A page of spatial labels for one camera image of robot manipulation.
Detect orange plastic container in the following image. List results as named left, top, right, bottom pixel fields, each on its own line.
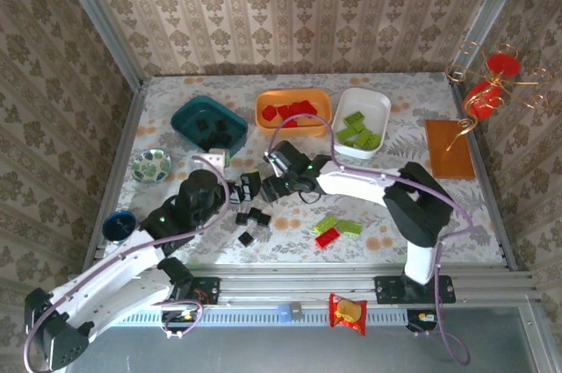
left=255, top=87, right=333, bottom=140

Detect leaf pattern small bowl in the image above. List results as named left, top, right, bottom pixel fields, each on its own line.
left=131, top=148, right=173, bottom=184

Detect teal plastic container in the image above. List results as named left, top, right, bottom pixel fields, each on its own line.
left=169, top=95, right=249, bottom=162

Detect blue round dish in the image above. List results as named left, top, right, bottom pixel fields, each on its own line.
left=103, top=210, right=138, bottom=243

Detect white plastic container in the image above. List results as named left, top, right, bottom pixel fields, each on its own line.
left=329, top=87, right=393, bottom=160

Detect black connector with yellow plug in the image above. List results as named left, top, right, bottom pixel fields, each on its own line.
left=406, top=309, right=445, bottom=334
left=160, top=309, right=198, bottom=334

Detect red snack bag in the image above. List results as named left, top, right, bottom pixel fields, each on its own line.
left=328, top=292, right=368, bottom=337

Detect orange rectangular board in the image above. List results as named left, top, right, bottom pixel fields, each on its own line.
left=423, top=118, right=478, bottom=181

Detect grey metal panel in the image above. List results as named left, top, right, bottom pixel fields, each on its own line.
left=65, top=326, right=550, bottom=373

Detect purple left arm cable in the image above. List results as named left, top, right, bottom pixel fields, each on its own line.
left=22, top=154, right=232, bottom=373

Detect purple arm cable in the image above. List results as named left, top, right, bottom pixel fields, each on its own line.
left=267, top=112, right=475, bottom=366
left=22, top=154, right=232, bottom=373

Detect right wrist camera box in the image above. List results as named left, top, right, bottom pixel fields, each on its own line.
left=262, top=140, right=308, bottom=176

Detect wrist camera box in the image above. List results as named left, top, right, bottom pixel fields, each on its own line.
left=191, top=148, right=230, bottom=170
left=262, top=140, right=308, bottom=176

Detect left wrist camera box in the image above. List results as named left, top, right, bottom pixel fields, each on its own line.
left=191, top=148, right=230, bottom=170

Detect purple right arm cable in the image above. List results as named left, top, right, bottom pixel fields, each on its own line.
left=267, top=112, right=475, bottom=366

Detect aluminium front rail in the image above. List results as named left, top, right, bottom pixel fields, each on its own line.
left=65, top=263, right=539, bottom=304

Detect aluminium side rail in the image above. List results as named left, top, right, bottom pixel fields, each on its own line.
left=447, top=72, right=519, bottom=272
left=82, top=81, right=148, bottom=276

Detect slotted grey cable duct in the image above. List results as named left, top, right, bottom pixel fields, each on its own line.
left=112, top=306, right=409, bottom=328

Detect aluminium frame post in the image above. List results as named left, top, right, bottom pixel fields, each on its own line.
left=48, top=0, right=145, bottom=90
left=450, top=0, right=535, bottom=81

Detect gold wire ornament red discs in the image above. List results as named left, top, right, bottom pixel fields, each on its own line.
left=445, top=41, right=554, bottom=153

